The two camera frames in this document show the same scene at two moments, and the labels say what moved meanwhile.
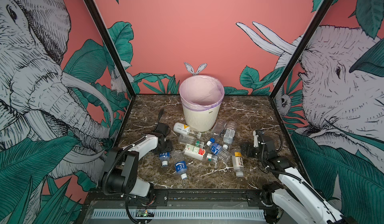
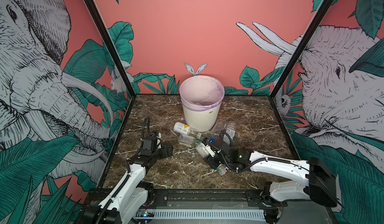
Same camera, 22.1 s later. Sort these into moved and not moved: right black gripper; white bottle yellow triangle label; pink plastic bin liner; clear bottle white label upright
Moved: right black gripper
Not moved: clear bottle white label upright; pink plastic bin liner; white bottle yellow triangle label
